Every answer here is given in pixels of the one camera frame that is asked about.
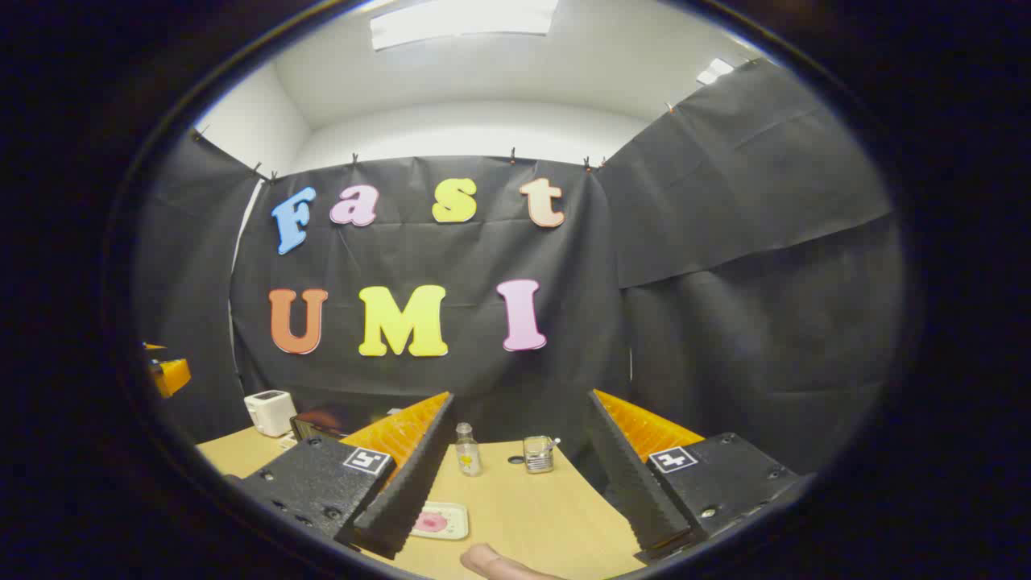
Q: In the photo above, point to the small ceiling light panel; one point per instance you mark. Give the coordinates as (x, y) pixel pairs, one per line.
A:
(713, 72)

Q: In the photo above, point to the cream square plate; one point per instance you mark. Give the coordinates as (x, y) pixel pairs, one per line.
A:
(455, 515)

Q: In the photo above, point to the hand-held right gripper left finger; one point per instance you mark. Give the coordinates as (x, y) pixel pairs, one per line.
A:
(411, 483)

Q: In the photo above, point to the large ceiling light panel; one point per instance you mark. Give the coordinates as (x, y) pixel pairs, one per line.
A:
(459, 20)

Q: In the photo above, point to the black backdrop cloth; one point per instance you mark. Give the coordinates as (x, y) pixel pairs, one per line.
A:
(483, 254)

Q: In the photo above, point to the black electric oven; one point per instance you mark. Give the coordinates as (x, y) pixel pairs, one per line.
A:
(322, 424)

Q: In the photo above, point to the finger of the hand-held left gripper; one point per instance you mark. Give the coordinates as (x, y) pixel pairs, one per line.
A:
(173, 374)

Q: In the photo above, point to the metal mesh utensil holder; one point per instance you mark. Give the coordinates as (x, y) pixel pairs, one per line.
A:
(538, 457)

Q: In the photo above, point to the clear bottle with yellow label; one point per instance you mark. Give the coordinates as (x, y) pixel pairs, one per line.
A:
(468, 459)

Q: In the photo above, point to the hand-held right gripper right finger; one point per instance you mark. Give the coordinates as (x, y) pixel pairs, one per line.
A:
(636, 491)

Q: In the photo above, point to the white toaster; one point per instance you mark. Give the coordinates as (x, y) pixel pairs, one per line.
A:
(270, 411)

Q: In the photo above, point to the pink round food slice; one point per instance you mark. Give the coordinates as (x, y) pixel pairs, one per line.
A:
(433, 524)

